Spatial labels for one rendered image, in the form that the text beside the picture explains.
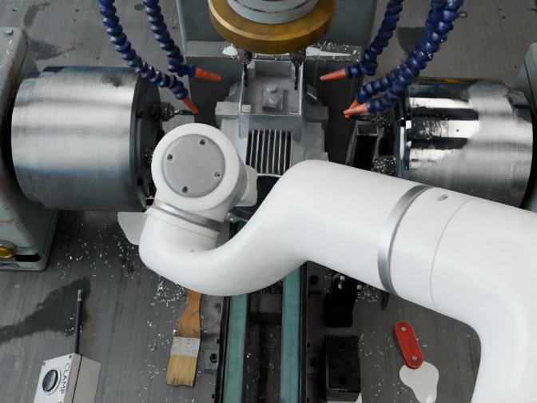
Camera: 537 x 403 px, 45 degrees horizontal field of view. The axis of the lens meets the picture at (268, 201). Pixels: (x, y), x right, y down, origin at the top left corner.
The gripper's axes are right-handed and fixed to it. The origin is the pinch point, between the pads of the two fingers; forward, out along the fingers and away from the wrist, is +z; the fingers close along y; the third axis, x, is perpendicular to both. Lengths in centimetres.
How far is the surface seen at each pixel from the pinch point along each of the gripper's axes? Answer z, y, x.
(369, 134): -5.2, 19.8, 7.5
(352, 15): 22.3, 19.8, 32.8
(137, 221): 39.1, -20.9, -5.2
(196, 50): 16.5, -7.1, 24.1
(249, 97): 15.4, 2.4, 16.2
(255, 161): 11.6, 3.9, 5.1
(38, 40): 65, -53, 39
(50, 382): -5.2, -21.7, -27.2
